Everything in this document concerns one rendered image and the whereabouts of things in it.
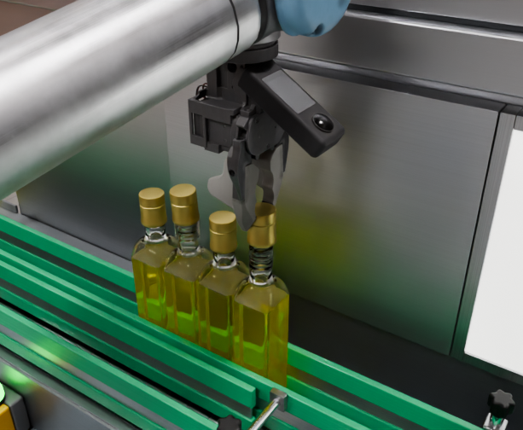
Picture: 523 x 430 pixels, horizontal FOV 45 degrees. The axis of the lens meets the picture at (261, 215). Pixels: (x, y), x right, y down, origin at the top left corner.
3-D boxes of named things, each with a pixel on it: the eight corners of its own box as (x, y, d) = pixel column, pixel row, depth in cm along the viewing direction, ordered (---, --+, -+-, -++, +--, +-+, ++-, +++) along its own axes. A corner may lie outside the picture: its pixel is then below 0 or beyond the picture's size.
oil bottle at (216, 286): (255, 378, 92) (254, 258, 82) (232, 402, 88) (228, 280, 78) (224, 363, 95) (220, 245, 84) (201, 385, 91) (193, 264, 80)
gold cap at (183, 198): (205, 215, 82) (202, 186, 79) (188, 229, 79) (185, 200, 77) (183, 209, 83) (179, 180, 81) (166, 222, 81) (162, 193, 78)
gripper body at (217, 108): (229, 128, 76) (227, 26, 69) (290, 144, 71) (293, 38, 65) (188, 149, 70) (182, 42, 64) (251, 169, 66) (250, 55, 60)
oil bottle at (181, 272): (223, 363, 95) (217, 245, 84) (200, 386, 91) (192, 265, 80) (194, 349, 98) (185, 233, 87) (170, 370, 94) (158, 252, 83)
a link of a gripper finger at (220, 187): (215, 217, 75) (219, 144, 72) (255, 233, 72) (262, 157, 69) (198, 225, 73) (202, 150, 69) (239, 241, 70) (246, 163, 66)
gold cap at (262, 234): (281, 238, 75) (282, 206, 73) (265, 252, 73) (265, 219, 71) (258, 229, 77) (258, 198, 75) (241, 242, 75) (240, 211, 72)
